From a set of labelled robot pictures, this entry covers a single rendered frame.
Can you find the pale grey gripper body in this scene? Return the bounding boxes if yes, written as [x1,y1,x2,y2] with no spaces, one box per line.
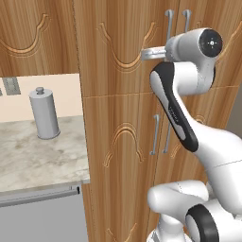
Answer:
[140,45,167,61]

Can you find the wooden tall cabinet door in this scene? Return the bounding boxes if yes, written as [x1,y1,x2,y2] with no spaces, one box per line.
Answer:
[147,86,241,242]
[81,92,163,242]
[175,0,242,90]
[73,0,182,98]

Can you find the grey paper towel roll holder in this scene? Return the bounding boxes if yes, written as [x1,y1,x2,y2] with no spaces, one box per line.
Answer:
[28,86,61,141]

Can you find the grey dishwasher front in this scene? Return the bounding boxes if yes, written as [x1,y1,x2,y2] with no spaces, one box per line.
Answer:
[0,183,90,242]

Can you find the grey cabinet door handle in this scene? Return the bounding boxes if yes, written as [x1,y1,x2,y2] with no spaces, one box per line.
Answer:
[162,122,173,155]
[148,113,161,156]
[164,9,175,43]
[181,9,193,33]

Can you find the wooden wall cupboard door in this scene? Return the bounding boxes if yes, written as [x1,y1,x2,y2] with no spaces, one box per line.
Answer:
[0,0,79,78]

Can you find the grey wall socket plate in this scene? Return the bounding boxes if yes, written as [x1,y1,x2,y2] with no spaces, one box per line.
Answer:
[2,77,22,96]

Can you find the grey dishwasher handle bar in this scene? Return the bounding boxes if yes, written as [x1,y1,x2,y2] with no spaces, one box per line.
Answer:
[0,185,81,208]

